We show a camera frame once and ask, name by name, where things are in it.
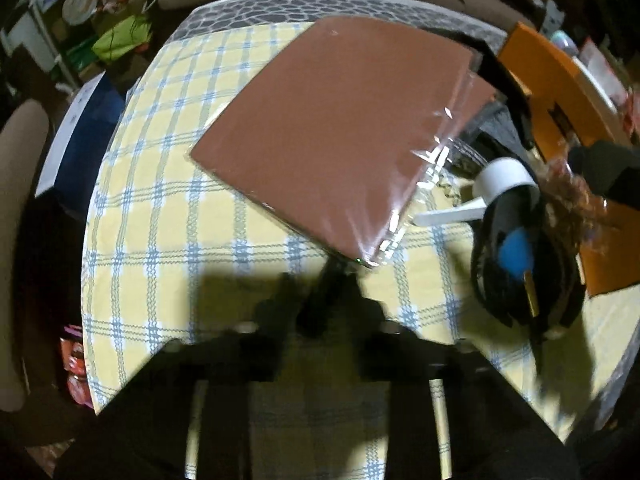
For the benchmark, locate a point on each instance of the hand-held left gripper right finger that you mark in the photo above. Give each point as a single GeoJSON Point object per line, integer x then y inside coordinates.
{"type": "Point", "coordinates": [360, 320]}

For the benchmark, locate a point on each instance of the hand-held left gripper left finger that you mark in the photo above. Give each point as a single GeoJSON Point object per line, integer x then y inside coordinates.
{"type": "Point", "coordinates": [300, 315]}

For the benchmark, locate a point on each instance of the orange cardboard box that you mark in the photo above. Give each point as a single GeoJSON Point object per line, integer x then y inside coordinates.
{"type": "Point", "coordinates": [550, 60]}

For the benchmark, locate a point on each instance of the brown paper pack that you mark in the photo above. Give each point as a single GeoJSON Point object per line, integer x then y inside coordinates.
{"type": "Point", "coordinates": [340, 135]}

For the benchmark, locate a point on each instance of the grey stone-pattern desktop cover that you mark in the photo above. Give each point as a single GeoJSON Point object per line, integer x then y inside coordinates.
{"type": "Point", "coordinates": [300, 7]}

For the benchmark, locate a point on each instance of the clear cellophane packet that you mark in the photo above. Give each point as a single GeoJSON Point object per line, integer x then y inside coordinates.
{"type": "Point", "coordinates": [575, 200]}

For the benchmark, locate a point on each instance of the red and white packet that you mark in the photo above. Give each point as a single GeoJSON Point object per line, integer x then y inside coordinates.
{"type": "Point", "coordinates": [600, 70]}

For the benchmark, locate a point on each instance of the white tape roll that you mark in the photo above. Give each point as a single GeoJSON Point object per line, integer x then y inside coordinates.
{"type": "Point", "coordinates": [505, 175]}

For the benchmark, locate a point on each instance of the purple container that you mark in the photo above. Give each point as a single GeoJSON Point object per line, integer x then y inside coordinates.
{"type": "Point", "coordinates": [562, 41]}

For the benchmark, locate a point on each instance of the yellow plaid tablecloth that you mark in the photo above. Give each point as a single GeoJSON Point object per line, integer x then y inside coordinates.
{"type": "Point", "coordinates": [175, 210]}

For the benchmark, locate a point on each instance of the pink and red snack packet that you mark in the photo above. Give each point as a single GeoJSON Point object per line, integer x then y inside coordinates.
{"type": "Point", "coordinates": [77, 365]}

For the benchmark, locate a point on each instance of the blue box with white label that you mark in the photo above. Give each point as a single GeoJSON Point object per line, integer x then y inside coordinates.
{"type": "Point", "coordinates": [85, 135]}

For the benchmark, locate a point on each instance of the brown armchair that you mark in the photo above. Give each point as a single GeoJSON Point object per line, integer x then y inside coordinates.
{"type": "Point", "coordinates": [20, 210]}

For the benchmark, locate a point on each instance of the green bag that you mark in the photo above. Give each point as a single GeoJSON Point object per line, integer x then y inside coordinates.
{"type": "Point", "coordinates": [122, 37]}

